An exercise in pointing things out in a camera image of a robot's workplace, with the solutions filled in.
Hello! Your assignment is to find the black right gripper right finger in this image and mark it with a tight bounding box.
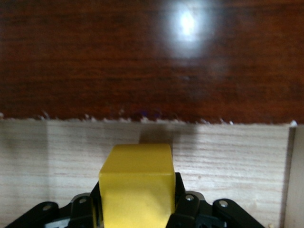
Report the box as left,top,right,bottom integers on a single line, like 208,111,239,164
166,172,262,228

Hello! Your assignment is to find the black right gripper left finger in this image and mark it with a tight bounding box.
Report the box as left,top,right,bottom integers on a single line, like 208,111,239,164
3,180,104,228

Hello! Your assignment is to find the light wood drawer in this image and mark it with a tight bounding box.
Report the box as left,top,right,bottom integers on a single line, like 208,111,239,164
0,118,304,228

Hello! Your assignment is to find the yellow cube block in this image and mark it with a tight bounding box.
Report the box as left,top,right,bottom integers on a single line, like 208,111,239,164
98,143,177,228

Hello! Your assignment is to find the dark brown wooden drawer box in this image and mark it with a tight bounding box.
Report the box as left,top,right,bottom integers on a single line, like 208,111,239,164
0,0,304,126

